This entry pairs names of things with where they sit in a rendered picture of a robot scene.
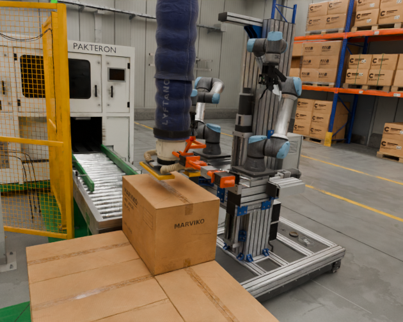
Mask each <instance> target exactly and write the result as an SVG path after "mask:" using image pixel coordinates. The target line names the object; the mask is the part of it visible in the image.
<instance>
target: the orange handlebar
mask: <svg viewBox="0 0 403 322"><path fill-rule="evenodd" d="M193 143H194V144H197V145H191V147H190V149H198V148H206V144H204V143H201V142H199V141H196V140H194V141H193ZM172 154H173V155H175V156H176V157H178V158H179V155H180V154H178V153H177V152H175V151H173V152H172ZM188 164H190V165H191V166H192V168H194V169H196V170H197V169H198V170H201V166H208V165H206V164H207V163H205V162H203V161H199V160H195V161H194V162H193V161H191V160H189V161H188ZM207 174H208V175H209V176H210V177H212V172H210V171H209V172H208V173H207ZM234 183H235V180H225V181H224V184H225V185H233V184H234Z"/></svg>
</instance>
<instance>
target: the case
mask: <svg viewBox="0 0 403 322"><path fill-rule="evenodd" d="M170 173H172V174H173V175H174V176H175V179H169V180H158V179H157V178H155V177H154V176H153V175H152V174H150V173H148V174H135V175H128V176H122V230H123V231H124V233H125V234H126V236H127V237H128V239H129V240H130V242H131V243H132V244H133V246H134V247H135V249H136V250H137V252H138V253H139V255H140V256H141V257H142V259H143V260H144V262H145V263H146V265H147V266H148V267H149V269H150V270H151V272H152V273H153V275H159V274H162V273H166V272H171V271H173V270H178V269H181V268H185V267H188V266H192V265H197V264H200V263H204V262H207V261H211V260H215V256H216V241H217V227H218V218H219V204H220V198H218V197H216V196H215V195H213V194H211V193H210V192H208V191H207V190H205V189H204V188H202V187H201V186H199V185H197V184H196V183H194V182H193V181H191V180H189V179H188V178H186V177H185V176H183V175H181V174H180V173H178V172H176V171H173V172H170Z"/></svg>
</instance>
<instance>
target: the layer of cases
mask: <svg viewBox="0 0 403 322"><path fill-rule="evenodd" d="M26 259H27V268H28V283H29V299H30V307H31V320H32V322H279V321H278V320H277V319H276V318H275V317H274V316H273V315H272V314H271V313H270V312H269V311H268V310H267V309H266V308H265V307H264V306H263V305H262V304H261V303H260V302H258V301H257V300H256V299H255V298H254V297H253V296H252V295H251V294H250V293H249V292H248V291H246V290H245V289H244V288H243V287H242V286H241V285H240V284H239V283H238V282H237V281H236V280H235V279H234V278H233V277H232V276H231V275H230V274H229V273H228V272H227V271H226V270H225V269H224V268H222V267H221V266H220V265H219V264H218V263H217V262H216V261H215V260H211V261H207V262H204V263H200V264H196V265H192V266H188V267H185V268H181V269H178V270H173V271H171V272H166V273H162V274H159V275H153V273H152V272H151V270H150V269H149V267H148V266H147V265H146V263H145V262H144V260H143V259H142V257H141V256H140V255H139V253H138V252H137V250H136V249H135V247H134V246H133V244H132V243H131V242H130V240H129V239H128V237H127V236H126V234H125V233H124V231H123V230H120V231H113V232H109V233H102V234H96V235H91V236H85V237H81V238H74V239H70V240H63V241H57V242H52V243H46V244H42V245H35V246H31V247H26Z"/></svg>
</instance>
